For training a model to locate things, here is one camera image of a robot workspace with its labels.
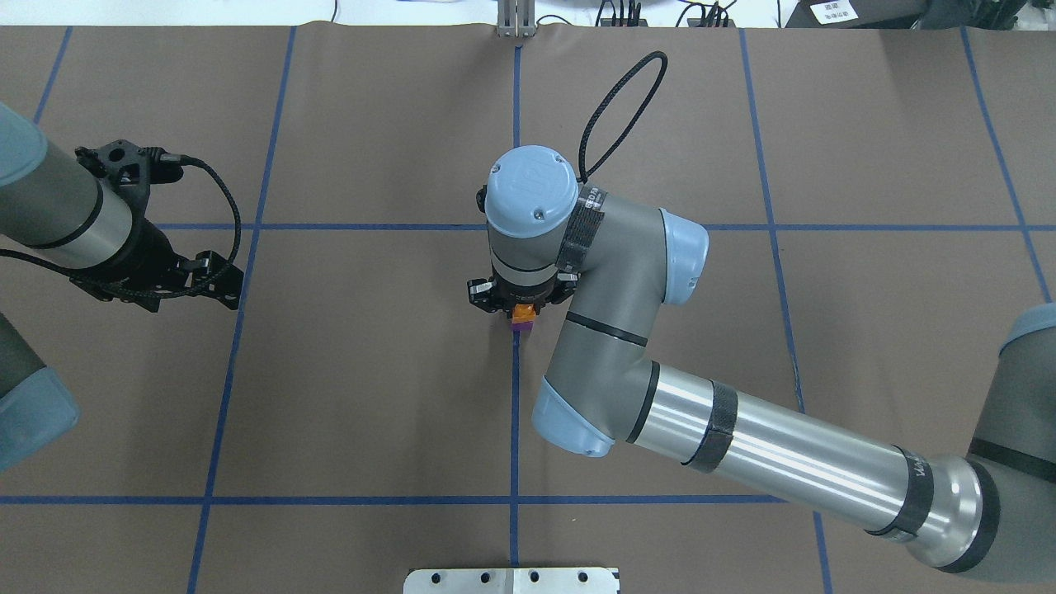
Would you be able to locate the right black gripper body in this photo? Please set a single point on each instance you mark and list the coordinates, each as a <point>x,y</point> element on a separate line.
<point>481,295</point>

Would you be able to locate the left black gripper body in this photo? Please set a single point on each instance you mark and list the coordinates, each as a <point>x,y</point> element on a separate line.
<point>145,247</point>

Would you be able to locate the orange trapezoid block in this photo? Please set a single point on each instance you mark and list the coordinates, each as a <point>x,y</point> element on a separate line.
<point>524,311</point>

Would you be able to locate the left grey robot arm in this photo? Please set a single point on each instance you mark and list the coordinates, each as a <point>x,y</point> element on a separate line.
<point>84,217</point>

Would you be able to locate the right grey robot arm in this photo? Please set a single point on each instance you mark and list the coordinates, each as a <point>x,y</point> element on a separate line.
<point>986,515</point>

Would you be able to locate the black box with label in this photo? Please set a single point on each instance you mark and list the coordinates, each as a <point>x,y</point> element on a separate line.
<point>919,15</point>

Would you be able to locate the grey metal camera post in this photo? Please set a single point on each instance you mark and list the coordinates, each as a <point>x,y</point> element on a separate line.
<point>516,19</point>

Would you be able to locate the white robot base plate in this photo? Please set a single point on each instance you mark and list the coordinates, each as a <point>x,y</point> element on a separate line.
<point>514,580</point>

